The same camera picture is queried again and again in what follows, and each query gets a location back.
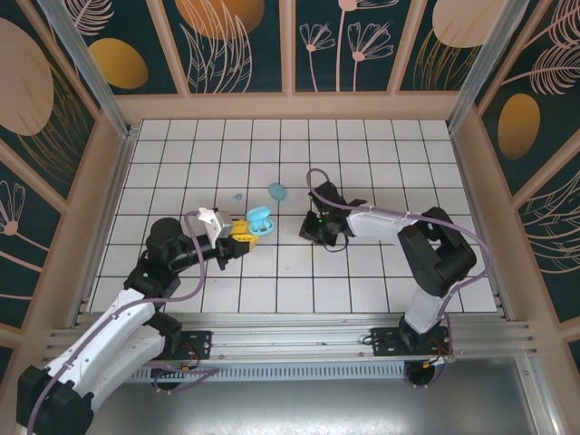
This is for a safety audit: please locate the light blue earbud charging case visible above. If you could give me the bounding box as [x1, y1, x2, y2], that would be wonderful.
[246, 205, 276, 237]

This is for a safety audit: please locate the grey metal sheet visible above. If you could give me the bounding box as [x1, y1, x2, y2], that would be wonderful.
[85, 378, 552, 435]

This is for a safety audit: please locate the silver white left wrist camera box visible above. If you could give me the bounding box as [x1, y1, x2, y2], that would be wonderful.
[198, 207, 234, 247]

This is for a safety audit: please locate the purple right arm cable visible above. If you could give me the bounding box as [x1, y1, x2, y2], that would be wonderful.
[305, 168, 493, 389]

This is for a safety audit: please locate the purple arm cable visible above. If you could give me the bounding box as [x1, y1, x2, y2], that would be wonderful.
[24, 212, 221, 430]
[305, 168, 493, 389]

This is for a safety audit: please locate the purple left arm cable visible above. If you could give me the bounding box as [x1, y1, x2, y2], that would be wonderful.
[24, 212, 221, 430]

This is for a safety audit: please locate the aluminium side rail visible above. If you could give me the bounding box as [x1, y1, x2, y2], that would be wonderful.
[446, 126, 520, 324]
[71, 129, 140, 328]

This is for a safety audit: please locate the long aluminium base rail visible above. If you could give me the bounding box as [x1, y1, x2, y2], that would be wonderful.
[43, 312, 538, 363]

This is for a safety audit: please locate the single pink flower wall panel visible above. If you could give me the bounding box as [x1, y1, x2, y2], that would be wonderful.
[0, 135, 64, 330]

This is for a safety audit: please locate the grey slotted cable duct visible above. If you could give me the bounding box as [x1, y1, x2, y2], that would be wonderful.
[130, 364, 409, 385]

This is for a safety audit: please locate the black round cable port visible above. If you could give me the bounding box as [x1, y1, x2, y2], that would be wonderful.
[150, 366, 182, 396]
[404, 362, 448, 390]

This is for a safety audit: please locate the orange circle leaf wall panel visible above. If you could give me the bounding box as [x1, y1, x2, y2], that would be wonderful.
[156, 0, 289, 96]

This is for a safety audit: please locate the aluminium corner post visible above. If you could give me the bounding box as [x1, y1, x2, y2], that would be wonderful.
[446, 0, 541, 135]
[38, 0, 140, 140]

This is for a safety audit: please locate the big pink circle wall panel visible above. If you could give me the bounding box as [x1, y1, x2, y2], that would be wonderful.
[0, 0, 100, 203]

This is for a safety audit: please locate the narrow orange oval wall panel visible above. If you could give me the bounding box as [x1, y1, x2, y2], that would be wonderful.
[67, 0, 180, 96]

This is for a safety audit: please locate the wide orange oval wall panel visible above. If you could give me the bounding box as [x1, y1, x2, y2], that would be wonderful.
[475, 0, 580, 198]

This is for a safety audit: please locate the pink circle gold-line wall panel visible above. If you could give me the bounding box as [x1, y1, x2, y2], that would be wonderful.
[397, 0, 511, 93]

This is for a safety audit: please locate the pink leaf outline wall panel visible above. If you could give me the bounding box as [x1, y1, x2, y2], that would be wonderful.
[516, 147, 580, 325]

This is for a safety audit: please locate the aluminium frame post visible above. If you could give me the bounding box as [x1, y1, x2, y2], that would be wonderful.
[516, 357, 561, 435]

